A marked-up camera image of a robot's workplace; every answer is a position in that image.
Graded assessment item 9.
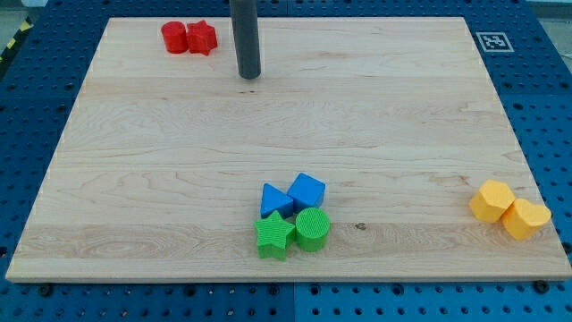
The wooden board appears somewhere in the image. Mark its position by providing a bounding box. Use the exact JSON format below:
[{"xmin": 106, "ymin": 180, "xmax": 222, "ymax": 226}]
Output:
[{"xmin": 6, "ymin": 17, "xmax": 571, "ymax": 283}]

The yellow hexagon block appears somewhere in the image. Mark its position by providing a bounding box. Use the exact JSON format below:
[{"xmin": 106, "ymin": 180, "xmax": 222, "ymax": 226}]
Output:
[{"xmin": 468, "ymin": 180, "xmax": 516, "ymax": 223}]

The blue cube block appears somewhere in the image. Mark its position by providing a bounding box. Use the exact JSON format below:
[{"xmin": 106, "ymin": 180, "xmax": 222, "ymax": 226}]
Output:
[{"xmin": 287, "ymin": 173, "xmax": 326, "ymax": 214}]

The blue triangle block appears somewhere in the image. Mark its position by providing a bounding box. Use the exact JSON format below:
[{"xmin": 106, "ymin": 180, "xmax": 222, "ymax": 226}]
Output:
[{"xmin": 260, "ymin": 183, "xmax": 294, "ymax": 219}]

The green cylinder block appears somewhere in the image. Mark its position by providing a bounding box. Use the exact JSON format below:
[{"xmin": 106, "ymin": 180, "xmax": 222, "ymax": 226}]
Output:
[{"xmin": 295, "ymin": 208, "xmax": 331, "ymax": 252}]

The green star block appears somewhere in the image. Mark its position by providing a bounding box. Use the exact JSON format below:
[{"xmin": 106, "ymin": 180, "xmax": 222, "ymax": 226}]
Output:
[{"xmin": 254, "ymin": 210, "xmax": 296, "ymax": 260}]

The red star block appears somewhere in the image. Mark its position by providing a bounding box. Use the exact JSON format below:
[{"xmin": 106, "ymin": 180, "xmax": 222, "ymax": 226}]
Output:
[{"xmin": 187, "ymin": 20, "xmax": 218, "ymax": 55}]

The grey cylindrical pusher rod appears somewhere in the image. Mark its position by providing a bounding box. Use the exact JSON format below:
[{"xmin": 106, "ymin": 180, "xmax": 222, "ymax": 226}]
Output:
[{"xmin": 230, "ymin": 0, "xmax": 261, "ymax": 80}]

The red cylinder block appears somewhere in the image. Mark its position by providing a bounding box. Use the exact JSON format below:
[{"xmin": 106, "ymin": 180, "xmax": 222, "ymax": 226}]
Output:
[{"xmin": 161, "ymin": 21, "xmax": 188, "ymax": 54}]

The white fiducial marker tag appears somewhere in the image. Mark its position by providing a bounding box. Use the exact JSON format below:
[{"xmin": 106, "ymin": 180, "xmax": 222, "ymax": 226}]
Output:
[{"xmin": 476, "ymin": 31, "xmax": 514, "ymax": 53}]

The yellow heart block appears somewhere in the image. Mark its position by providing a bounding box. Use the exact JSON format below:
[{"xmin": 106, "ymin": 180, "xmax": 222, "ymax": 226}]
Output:
[{"xmin": 500, "ymin": 199, "xmax": 551, "ymax": 241}]

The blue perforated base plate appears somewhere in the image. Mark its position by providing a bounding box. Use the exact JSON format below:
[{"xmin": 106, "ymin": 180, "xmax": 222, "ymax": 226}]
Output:
[{"xmin": 1, "ymin": 1, "xmax": 571, "ymax": 321}]

